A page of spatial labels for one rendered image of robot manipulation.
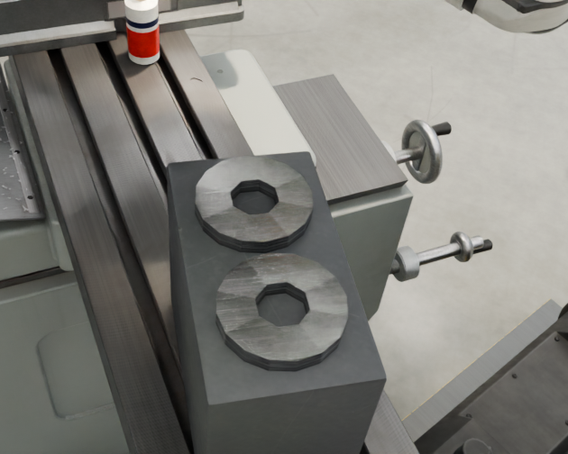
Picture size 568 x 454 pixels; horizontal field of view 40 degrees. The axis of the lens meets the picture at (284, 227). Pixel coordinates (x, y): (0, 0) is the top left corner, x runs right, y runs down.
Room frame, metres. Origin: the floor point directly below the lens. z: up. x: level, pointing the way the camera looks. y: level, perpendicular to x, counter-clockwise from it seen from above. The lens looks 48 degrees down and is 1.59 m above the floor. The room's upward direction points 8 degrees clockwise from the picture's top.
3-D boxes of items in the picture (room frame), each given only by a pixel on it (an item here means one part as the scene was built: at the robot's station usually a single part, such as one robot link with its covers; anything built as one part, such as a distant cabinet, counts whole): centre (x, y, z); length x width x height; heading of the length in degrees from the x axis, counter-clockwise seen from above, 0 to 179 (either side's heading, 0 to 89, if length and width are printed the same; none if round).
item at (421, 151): (1.02, -0.19, 0.67); 0.16 x 0.12 x 0.12; 119
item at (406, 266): (0.92, -0.29, 0.55); 0.22 x 0.06 x 0.06; 119
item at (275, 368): (0.35, 0.01, 1.07); 0.22 x 0.12 x 0.20; 18
